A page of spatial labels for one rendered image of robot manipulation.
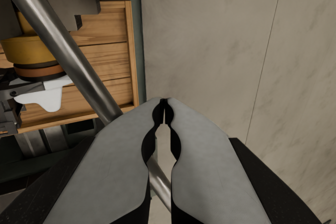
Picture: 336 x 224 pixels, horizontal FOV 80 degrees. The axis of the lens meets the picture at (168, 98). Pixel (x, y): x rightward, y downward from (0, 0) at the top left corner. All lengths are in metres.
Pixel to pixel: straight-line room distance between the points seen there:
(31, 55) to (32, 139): 0.42
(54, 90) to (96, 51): 0.23
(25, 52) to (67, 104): 0.32
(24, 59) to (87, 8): 0.10
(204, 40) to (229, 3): 0.33
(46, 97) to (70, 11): 0.13
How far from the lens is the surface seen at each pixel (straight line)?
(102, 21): 0.54
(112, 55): 0.56
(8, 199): 0.71
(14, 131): 0.38
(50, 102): 0.36
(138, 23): 0.92
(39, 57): 0.32
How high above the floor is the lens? 1.42
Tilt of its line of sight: 54 degrees down
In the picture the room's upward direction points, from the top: 141 degrees clockwise
